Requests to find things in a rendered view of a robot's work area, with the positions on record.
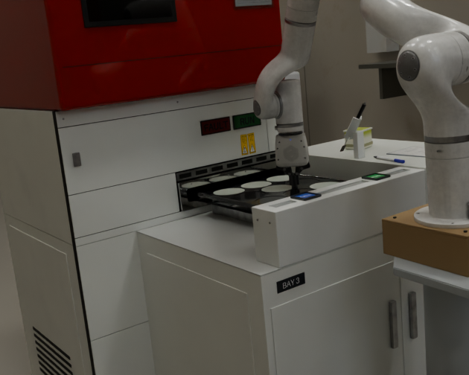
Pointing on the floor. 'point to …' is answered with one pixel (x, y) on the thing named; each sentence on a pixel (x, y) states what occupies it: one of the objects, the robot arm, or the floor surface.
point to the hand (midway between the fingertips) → (294, 181)
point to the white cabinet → (283, 315)
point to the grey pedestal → (450, 318)
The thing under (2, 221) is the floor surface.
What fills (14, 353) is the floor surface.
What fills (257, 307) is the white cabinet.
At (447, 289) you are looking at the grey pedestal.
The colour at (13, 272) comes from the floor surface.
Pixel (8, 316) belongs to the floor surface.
